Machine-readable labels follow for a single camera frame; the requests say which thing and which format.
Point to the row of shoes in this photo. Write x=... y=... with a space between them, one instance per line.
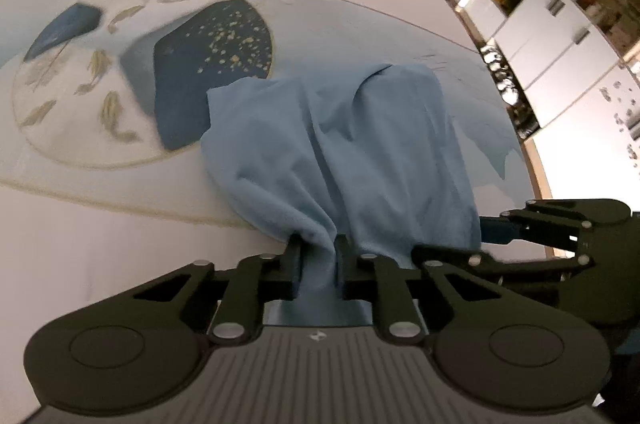
x=520 y=112

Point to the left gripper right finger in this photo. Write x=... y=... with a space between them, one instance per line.
x=378 y=280

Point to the light blue t-shirt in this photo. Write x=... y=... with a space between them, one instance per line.
x=367 y=151

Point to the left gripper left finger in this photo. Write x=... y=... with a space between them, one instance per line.
x=243 y=292

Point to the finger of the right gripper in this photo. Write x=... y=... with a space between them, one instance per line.
x=500 y=230
x=434 y=256

